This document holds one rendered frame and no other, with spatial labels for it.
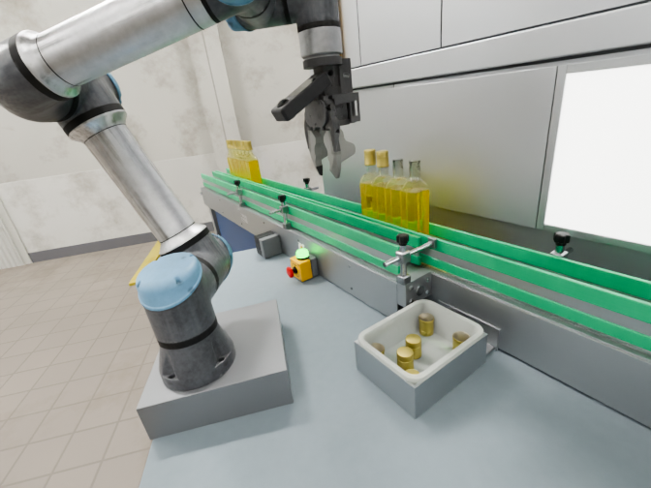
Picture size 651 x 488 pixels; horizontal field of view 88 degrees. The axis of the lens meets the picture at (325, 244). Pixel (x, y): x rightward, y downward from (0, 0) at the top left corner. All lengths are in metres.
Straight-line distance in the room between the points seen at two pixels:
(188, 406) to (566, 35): 1.00
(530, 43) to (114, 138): 0.85
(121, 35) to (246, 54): 3.56
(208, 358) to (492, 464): 0.52
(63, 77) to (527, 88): 0.84
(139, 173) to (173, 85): 3.43
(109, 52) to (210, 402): 0.61
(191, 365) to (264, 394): 0.15
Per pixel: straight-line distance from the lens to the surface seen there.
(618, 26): 0.85
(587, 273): 0.82
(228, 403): 0.75
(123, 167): 0.78
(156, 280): 0.67
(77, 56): 0.65
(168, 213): 0.78
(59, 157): 4.58
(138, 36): 0.61
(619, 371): 0.78
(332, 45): 0.67
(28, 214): 4.87
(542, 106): 0.88
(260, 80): 4.12
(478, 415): 0.75
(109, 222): 4.57
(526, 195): 0.92
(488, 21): 0.98
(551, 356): 0.83
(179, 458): 0.77
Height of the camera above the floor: 1.31
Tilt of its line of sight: 23 degrees down
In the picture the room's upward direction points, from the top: 7 degrees counter-clockwise
